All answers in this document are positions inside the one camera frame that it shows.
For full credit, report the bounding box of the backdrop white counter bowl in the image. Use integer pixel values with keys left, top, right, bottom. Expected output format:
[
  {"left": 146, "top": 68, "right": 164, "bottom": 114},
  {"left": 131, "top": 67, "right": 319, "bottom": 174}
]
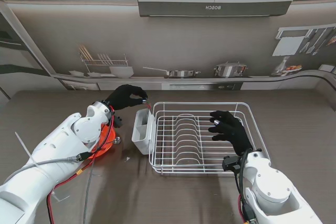
[{"left": 109, "top": 66, "right": 134, "bottom": 79}]

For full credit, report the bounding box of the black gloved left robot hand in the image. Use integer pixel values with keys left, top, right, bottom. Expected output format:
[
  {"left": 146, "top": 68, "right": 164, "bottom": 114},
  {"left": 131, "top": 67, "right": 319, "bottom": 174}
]
[{"left": 103, "top": 84, "right": 149, "bottom": 111}]

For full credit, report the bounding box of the white plastic utensil holder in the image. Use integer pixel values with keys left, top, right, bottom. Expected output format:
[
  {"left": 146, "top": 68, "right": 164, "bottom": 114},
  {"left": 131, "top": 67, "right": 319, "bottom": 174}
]
[{"left": 131, "top": 108, "right": 154, "bottom": 155}]

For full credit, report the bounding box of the grey left arm cable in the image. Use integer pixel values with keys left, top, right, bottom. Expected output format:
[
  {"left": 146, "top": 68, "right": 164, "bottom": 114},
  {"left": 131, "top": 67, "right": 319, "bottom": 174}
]
[{"left": 0, "top": 153, "right": 94, "bottom": 224}]

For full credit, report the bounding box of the backdrop steel saucepan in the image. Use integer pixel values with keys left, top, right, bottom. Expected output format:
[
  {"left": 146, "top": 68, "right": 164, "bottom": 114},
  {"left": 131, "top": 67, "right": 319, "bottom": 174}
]
[{"left": 142, "top": 66, "right": 202, "bottom": 79}]

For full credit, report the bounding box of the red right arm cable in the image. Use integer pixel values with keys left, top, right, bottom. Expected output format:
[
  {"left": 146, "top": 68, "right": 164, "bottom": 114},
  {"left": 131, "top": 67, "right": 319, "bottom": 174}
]
[{"left": 237, "top": 194, "right": 244, "bottom": 217}]

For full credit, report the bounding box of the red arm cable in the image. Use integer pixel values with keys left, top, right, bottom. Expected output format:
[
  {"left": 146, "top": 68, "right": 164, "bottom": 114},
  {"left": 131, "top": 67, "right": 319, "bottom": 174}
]
[
  {"left": 237, "top": 194, "right": 244, "bottom": 217},
  {"left": 46, "top": 105, "right": 118, "bottom": 224}
]

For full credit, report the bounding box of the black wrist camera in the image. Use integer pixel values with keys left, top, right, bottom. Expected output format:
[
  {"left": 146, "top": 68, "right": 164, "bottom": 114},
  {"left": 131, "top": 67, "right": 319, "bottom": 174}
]
[
  {"left": 113, "top": 115, "right": 124, "bottom": 129},
  {"left": 222, "top": 155, "right": 241, "bottom": 173}
]

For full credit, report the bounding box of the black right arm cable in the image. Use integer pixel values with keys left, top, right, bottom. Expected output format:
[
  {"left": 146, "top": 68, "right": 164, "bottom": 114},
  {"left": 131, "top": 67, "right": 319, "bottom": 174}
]
[{"left": 235, "top": 149, "right": 254, "bottom": 224}]

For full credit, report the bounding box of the orange plastic bowl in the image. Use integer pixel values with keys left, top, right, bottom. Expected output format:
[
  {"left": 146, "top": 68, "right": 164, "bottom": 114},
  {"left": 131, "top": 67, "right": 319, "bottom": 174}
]
[{"left": 86, "top": 125, "right": 116, "bottom": 161}]

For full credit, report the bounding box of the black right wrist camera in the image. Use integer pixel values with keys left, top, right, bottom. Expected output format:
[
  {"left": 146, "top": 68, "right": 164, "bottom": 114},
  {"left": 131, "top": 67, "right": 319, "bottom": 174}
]
[{"left": 222, "top": 155, "right": 241, "bottom": 173}]

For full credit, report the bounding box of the red left arm cable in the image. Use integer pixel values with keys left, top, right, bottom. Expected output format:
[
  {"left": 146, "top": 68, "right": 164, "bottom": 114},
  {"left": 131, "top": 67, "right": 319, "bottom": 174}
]
[{"left": 46, "top": 105, "right": 118, "bottom": 224}]

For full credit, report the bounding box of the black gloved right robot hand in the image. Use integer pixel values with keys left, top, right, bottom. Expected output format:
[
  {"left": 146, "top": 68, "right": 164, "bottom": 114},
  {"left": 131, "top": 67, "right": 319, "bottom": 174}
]
[{"left": 208, "top": 110, "right": 254, "bottom": 156}]

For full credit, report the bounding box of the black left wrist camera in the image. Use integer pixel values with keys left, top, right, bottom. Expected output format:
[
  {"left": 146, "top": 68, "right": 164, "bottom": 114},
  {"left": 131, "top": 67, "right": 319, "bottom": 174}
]
[{"left": 113, "top": 115, "right": 124, "bottom": 129}]

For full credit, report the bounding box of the backdrop dish rack with plates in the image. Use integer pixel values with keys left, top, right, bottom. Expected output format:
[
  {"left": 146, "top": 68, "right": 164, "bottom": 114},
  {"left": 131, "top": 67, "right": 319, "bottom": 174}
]
[{"left": 77, "top": 45, "right": 129, "bottom": 74}]

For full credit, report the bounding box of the white wire dish rack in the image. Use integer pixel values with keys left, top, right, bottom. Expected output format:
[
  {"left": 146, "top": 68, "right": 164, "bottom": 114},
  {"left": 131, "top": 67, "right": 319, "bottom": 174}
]
[{"left": 149, "top": 101, "right": 271, "bottom": 176}]

